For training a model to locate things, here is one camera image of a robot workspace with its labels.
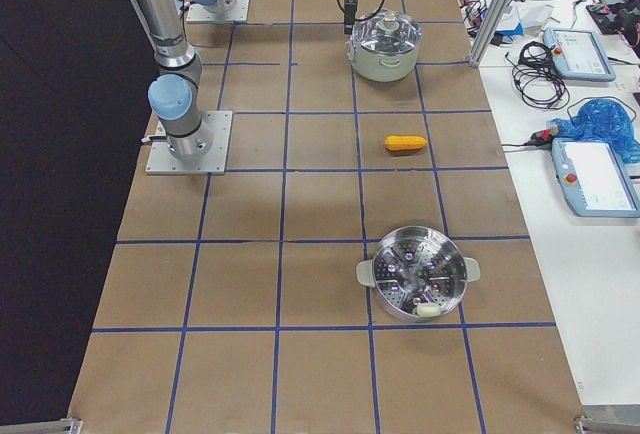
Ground glass pot lid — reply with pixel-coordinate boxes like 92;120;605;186
351;10;422;55

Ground yellow corn cob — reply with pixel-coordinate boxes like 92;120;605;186
384;135;428;153

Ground pale green cooking pot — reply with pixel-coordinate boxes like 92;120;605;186
347;35;421;82

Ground steel steamer basket pot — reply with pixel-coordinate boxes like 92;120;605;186
356;226;481;323

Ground white box on desk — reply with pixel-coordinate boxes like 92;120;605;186
496;2;554;37

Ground upper teach pendant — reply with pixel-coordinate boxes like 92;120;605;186
542;28;616;82

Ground teach pendant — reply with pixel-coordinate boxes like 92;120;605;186
551;138;639;218
542;28;616;82

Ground blue plastic bag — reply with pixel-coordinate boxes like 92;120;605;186
546;96;639;164

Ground lower teach pendant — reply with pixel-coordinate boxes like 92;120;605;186
551;138;639;218

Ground aluminium frame post right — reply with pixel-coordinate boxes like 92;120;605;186
468;0;511;67

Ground black coiled cable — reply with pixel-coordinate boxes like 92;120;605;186
505;41;570;109

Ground metal corner bracket right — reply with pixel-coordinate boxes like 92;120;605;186
574;416;640;434

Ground metal corner bracket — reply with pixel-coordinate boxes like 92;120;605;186
574;416;640;434
0;418;83;434

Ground metal corner bracket left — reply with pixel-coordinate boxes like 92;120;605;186
0;418;83;434

